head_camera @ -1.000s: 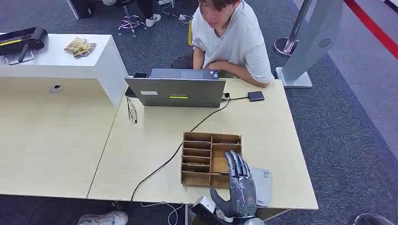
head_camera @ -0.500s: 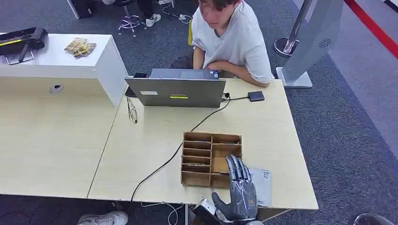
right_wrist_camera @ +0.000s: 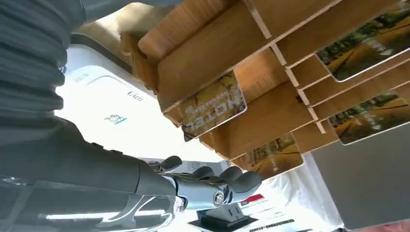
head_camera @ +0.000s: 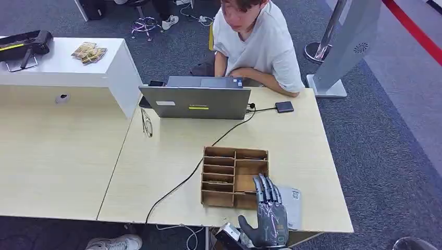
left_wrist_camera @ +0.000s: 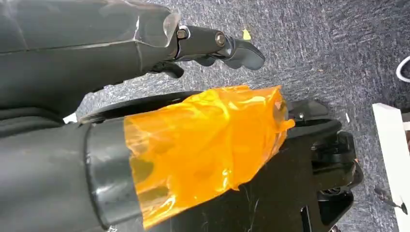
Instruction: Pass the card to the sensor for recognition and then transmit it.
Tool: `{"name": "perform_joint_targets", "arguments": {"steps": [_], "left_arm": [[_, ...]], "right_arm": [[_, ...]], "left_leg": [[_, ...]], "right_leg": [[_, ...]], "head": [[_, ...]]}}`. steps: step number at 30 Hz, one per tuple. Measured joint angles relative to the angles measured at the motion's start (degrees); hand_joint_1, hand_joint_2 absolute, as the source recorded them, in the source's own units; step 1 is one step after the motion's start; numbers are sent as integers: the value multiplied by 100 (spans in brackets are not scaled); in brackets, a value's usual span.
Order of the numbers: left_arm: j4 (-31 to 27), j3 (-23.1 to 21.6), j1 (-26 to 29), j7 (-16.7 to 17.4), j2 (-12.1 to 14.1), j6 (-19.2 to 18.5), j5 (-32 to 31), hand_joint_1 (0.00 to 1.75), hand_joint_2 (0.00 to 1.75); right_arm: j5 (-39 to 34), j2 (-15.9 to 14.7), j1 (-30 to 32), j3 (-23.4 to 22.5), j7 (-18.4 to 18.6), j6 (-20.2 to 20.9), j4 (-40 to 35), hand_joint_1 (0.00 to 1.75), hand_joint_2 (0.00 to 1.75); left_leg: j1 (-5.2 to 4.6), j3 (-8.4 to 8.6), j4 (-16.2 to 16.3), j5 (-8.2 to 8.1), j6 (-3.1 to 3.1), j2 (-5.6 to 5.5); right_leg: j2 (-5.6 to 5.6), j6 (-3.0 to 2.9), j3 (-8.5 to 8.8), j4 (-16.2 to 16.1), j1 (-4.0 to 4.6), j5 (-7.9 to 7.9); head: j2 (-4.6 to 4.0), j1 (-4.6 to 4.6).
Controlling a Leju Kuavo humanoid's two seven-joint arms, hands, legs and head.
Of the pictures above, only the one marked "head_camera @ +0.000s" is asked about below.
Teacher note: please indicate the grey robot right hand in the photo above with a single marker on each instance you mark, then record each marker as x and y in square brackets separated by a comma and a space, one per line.
[272, 224]

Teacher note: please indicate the white sheet with QR code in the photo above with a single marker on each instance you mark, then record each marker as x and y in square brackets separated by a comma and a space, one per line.
[294, 210]

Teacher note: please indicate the wooden compartment box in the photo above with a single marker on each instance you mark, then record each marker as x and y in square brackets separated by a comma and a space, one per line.
[217, 199]

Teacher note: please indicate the small black hub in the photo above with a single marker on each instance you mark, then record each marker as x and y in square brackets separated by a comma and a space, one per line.
[284, 107]

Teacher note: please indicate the dark round object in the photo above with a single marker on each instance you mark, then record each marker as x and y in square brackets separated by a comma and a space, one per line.
[414, 245]

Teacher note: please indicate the grey laptop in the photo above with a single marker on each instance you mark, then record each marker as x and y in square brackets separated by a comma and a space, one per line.
[179, 103]

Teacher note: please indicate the plain white sneaker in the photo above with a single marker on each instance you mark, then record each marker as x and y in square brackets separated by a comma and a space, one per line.
[115, 243]

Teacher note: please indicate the thin-framed glasses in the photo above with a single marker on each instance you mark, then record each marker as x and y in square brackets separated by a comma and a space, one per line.
[147, 126]

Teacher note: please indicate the person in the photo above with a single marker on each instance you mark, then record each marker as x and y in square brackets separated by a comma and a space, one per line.
[262, 45]

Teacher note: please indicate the grey kiosk stand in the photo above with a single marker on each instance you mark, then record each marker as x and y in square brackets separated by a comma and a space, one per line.
[345, 45]

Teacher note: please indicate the white sneaker with black stripes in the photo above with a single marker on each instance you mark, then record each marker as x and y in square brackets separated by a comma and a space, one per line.
[170, 22]

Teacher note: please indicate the chrome chair base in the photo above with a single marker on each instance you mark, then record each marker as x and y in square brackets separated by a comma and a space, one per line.
[145, 24]

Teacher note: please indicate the red barrier belt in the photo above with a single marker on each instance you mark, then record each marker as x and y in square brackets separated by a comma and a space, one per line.
[414, 31]

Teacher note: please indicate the stack of gold cards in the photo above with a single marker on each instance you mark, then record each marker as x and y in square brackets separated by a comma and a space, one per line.
[89, 53]

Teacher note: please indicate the white cabinet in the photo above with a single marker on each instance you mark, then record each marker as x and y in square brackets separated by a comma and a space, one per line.
[62, 74]

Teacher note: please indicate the black bag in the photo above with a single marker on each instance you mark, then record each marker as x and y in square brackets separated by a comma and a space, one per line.
[92, 8]

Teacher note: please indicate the black device with yellow stripe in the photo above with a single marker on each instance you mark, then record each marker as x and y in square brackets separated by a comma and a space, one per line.
[19, 44]

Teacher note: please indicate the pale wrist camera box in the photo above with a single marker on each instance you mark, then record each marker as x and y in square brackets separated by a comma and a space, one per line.
[230, 230]

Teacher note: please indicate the chrome stanchion post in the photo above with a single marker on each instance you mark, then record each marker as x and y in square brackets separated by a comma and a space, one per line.
[317, 52]

